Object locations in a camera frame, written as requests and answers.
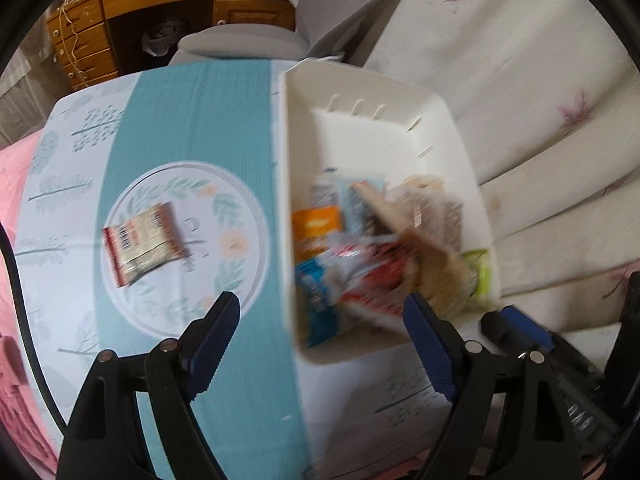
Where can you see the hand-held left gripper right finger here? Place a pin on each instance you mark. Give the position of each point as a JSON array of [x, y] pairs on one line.
[[432, 355]]

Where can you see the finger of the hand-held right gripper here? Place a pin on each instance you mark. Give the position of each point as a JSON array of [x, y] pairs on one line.
[[525, 325], [497, 332]]

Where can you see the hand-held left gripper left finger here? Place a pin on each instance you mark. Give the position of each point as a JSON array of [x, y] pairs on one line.
[[212, 355]]

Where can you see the small green snack packet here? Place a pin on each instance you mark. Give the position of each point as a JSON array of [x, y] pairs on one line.
[[477, 272]]

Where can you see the red apple print snack packet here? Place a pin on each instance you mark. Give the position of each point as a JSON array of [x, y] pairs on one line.
[[370, 275]]

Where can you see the brown beige cracker packet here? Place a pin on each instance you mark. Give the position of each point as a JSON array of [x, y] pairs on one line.
[[415, 245]]

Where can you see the small blue snack packet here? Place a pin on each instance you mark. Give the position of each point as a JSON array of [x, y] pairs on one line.
[[315, 300]]

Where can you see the beige red-edged snack packet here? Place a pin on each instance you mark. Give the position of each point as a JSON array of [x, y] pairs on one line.
[[145, 240]]

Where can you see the orange white oat bar packet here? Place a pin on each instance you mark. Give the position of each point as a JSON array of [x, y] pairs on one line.
[[315, 232]]

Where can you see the large white blue snack packet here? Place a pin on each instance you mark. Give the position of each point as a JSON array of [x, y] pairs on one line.
[[345, 195]]

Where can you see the white plastic storage box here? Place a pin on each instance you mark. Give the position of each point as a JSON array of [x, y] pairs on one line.
[[370, 135]]

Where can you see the leaf print tablecloth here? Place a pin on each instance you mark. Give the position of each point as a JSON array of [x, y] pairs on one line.
[[75, 310]]

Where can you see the pink quilt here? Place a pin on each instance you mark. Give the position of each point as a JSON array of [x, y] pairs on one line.
[[12, 395]]

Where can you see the white floral curtain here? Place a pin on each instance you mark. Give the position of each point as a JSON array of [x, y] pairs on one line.
[[525, 85]]

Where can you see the grey office chair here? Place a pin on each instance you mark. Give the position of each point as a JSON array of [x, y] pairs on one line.
[[235, 42]]

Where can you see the dark plastic bag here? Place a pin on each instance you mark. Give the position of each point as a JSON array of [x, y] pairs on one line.
[[160, 37]]

